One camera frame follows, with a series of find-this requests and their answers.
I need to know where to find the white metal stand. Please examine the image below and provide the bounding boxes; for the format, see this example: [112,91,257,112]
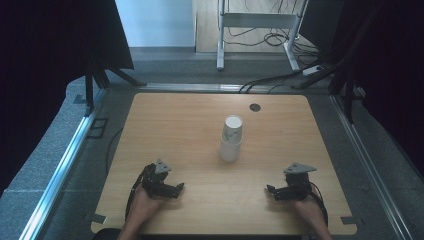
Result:
[216,0,310,72]

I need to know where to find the person's left hand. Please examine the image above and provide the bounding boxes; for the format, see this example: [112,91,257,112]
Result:
[129,184,165,219]

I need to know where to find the tangle of black floor cables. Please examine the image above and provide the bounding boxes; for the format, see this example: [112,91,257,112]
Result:
[223,25,321,58]

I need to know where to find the aluminium floor rail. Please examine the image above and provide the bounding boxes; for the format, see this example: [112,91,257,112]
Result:
[18,87,108,240]
[329,94,415,240]

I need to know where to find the black tripod legs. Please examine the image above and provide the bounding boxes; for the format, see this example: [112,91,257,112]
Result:
[84,58,148,117]

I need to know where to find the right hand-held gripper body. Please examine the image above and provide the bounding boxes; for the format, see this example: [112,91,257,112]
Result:
[283,162,318,202]

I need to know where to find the person's dark clothing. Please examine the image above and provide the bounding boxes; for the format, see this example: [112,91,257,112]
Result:
[92,227,123,240]

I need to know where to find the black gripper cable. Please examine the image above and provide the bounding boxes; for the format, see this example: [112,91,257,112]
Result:
[124,162,156,223]
[308,181,330,228]

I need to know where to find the white paper cup grey print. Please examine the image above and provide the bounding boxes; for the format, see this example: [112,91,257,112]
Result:
[222,114,244,146]

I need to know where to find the person's right hand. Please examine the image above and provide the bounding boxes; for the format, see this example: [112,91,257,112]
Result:
[292,194,325,223]

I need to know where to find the white power strip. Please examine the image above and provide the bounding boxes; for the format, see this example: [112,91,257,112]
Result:
[301,64,324,77]

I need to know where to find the long black floor cables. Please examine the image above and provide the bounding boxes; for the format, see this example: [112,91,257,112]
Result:
[237,59,322,95]

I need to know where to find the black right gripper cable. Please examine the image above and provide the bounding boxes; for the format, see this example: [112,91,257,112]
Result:
[308,181,330,228]

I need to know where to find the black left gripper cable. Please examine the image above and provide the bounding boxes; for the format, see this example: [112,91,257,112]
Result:
[124,162,156,223]

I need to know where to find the black slanted stand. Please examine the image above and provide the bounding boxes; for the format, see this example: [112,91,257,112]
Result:
[292,0,384,125]

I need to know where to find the black curtain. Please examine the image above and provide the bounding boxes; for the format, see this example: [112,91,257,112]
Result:
[0,0,135,198]
[299,0,424,185]

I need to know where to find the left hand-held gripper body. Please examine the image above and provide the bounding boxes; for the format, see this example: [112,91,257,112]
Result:
[140,158,173,200]

